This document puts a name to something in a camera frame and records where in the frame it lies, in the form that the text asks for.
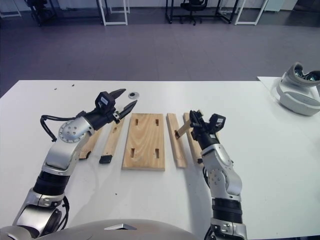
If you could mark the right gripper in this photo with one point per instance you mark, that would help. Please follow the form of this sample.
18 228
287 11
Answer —
203 136

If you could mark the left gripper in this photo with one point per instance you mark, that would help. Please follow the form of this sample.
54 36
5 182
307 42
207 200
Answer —
100 119

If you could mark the wooden cross bar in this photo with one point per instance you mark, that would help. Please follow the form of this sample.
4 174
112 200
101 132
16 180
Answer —
185 128

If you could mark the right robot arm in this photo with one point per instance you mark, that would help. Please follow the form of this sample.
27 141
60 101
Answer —
221 162

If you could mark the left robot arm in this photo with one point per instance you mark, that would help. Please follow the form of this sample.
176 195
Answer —
63 150

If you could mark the wooden leg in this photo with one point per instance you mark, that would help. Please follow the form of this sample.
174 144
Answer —
194 148
89 146
176 147
112 140

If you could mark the wooden seat board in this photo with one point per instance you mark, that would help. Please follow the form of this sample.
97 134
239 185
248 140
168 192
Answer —
143 142

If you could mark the white headset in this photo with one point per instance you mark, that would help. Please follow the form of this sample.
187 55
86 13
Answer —
295 98

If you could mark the black office chair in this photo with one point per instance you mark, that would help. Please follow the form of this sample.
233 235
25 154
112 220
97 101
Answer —
191 6

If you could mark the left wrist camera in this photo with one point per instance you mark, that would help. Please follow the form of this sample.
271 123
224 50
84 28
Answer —
104 101

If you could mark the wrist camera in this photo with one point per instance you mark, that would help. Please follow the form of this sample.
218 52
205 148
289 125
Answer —
104 101
217 122

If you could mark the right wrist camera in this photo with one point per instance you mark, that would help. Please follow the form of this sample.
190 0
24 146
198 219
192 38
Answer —
217 122

